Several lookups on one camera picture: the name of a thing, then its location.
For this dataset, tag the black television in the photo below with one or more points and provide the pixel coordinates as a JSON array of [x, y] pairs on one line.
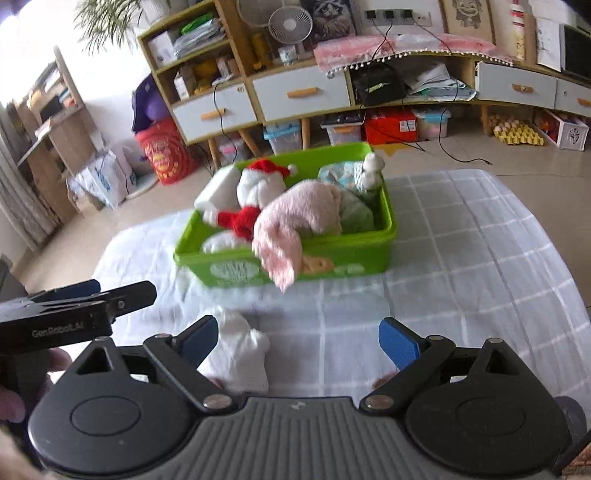
[[577, 50]]

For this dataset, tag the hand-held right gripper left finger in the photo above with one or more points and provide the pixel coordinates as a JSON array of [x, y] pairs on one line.
[[201, 339]]

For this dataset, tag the white carved box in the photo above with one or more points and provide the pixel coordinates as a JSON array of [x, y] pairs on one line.
[[572, 136]]

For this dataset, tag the black bag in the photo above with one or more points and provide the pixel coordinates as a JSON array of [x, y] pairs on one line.
[[376, 85]]

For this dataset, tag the red printed bucket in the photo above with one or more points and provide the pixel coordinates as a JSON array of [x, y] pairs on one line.
[[161, 154]]

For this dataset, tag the pink plush toy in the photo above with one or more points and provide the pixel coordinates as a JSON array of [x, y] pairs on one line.
[[286, 217]]

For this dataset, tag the white wall power strip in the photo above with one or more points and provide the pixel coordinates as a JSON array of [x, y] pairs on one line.
[[397, 16]]

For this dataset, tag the white paper sheet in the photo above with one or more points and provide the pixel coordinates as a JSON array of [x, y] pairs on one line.
[[548, 44]]

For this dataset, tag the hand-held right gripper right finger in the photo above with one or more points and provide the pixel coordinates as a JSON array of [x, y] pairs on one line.
[[399, 344]]

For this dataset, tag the yellow egg tray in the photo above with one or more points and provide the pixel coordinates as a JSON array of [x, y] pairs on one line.
[[515, 134]]

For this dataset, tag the patterned curtain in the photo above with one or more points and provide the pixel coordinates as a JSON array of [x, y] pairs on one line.
[[23, 194]]

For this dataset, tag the white plastic bag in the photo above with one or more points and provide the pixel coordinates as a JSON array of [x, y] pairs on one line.
[[106, 177]]

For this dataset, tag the clear storage box white lid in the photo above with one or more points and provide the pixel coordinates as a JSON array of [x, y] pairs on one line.
[[431, 124]]

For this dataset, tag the low curved wooden cabinet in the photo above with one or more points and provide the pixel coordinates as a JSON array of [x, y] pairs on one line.
[[517, 83]]

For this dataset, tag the white desk fan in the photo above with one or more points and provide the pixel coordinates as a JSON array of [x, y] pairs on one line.
[[291, 25]]

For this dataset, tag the person's left hand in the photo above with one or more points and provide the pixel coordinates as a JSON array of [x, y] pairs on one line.
[[60, 360]]

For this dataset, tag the wooden bookshelf desk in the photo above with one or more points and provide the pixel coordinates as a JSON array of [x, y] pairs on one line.
[[60, 138]]

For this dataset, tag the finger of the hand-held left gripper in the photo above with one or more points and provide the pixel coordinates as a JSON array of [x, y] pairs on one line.
[[134, 295], [78, 288]]

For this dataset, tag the framed cartoon picture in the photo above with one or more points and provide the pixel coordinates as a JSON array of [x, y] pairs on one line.
[[466, 14]]

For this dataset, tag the small white carton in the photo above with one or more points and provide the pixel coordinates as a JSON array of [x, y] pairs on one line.
[[182, 85]]

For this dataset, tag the clear storage box blue lid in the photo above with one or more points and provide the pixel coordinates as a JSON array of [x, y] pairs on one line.
[[282, 136]]

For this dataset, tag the pile of folded cloths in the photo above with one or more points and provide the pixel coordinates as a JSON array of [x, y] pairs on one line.
[[436, 83]]

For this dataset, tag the pink lace cloth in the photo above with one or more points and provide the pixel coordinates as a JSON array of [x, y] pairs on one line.
[[351, 50]]

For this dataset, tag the cat picture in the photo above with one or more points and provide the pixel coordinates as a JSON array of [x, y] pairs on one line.
[[330, 18]]

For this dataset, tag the pale checkered blanket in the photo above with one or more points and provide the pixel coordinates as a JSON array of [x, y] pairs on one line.
[[438, 277]]

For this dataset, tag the wooden cabinet white drawers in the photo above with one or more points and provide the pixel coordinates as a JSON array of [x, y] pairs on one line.
[[300, 94]]

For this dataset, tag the white plush toy red hat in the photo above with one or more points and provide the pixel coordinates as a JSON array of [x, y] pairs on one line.
[[258, 189]]

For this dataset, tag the green potted plant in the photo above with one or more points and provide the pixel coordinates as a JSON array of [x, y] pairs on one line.
[[111, 11]]

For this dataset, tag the cloth doll blue floral dress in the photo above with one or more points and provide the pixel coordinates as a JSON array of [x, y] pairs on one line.
[[371, 170]]

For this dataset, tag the purple bag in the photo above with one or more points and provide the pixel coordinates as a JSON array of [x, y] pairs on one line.
[[147, 104]]

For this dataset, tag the white soft cushion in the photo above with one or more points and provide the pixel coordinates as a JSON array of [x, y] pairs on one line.
[[240, 350]]

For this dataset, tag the green plastic box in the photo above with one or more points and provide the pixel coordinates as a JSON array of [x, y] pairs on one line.
[[360, 263]]

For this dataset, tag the stack of papers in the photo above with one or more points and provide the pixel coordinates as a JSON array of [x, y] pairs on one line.
[[203, 39]]

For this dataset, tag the clear storage box black lid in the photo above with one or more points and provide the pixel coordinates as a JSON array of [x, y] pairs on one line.
[[341, 131]]

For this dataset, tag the red cardboard box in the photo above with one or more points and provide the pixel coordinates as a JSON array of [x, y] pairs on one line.
[[390, 127]]

